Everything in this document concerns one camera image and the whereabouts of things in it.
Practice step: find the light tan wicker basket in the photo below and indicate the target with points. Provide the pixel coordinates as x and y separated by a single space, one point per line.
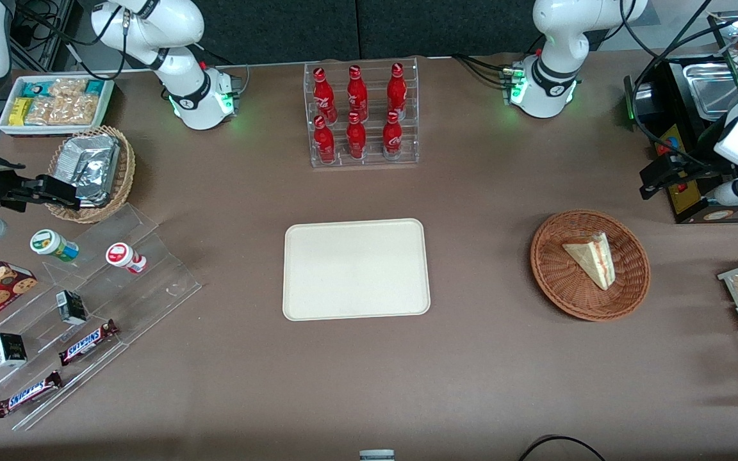
124 173

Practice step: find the triangular sandwich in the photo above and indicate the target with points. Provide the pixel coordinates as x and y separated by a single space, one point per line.
593 259

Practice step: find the grey capped object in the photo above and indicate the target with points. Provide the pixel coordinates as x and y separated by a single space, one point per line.
377 456

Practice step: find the cream plastic tray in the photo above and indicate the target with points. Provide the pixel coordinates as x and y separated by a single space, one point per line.
356 269

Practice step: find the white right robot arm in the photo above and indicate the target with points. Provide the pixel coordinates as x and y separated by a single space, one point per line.
184 96

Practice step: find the yellow snack packet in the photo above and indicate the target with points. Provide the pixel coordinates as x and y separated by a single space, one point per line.
20 112

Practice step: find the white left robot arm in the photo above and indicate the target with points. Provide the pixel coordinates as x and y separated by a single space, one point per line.
545 86

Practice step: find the clear acrylic bottle rack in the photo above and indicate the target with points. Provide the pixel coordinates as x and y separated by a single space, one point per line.
372 161

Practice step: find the brown Snickers bar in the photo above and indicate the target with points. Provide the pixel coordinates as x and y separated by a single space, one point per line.
87 342
28 394

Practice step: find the steel warmer pan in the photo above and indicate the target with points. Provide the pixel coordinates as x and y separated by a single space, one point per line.
712 89

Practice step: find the small black carton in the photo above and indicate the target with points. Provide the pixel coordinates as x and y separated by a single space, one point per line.
9 349
72 307

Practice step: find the white rectangular snack tray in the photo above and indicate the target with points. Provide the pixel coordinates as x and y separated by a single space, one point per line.
7 125

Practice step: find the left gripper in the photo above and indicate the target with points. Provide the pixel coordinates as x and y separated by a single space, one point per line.
697 161

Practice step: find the brown round wicker basket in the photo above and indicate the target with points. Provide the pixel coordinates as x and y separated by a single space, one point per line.
555 282

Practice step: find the silver foil package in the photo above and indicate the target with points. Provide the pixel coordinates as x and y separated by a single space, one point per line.
90 166

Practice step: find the red lid white cup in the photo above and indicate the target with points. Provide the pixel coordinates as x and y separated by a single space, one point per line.
122 256

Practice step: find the red cola bottle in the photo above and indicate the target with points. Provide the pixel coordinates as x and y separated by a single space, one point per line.
396 89
356 141
324 144
357 93
393 137
323 93

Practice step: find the black glass food warmer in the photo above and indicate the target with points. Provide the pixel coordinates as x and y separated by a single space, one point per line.
683 198

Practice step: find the clear bag of puffed snacks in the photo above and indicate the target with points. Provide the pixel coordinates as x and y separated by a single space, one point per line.
75 110
40 112
68 87

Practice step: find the teal snack packet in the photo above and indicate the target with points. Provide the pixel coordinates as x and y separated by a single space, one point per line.
36 88
95 87

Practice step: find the green lid white cup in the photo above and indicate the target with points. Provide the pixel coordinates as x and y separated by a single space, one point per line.
52 244

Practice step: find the clear acrylic stepped stand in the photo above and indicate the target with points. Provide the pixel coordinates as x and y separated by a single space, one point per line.
151 288

